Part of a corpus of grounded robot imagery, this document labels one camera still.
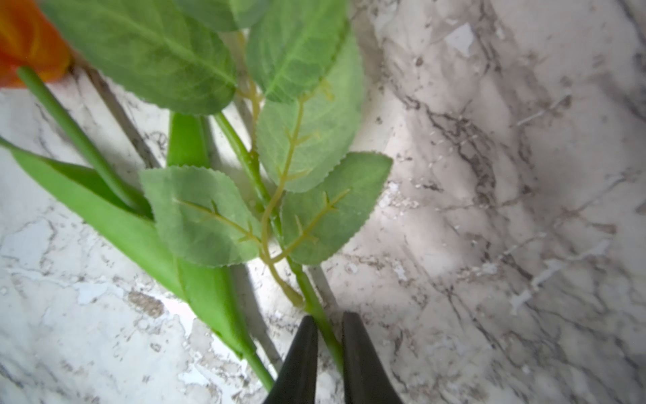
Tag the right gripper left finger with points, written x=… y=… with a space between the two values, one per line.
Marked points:
x=296 y=382

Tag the orange ranunculus flower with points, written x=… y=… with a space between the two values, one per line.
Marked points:
x=266 y=99

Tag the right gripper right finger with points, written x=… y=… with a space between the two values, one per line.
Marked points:
x=364 y=377

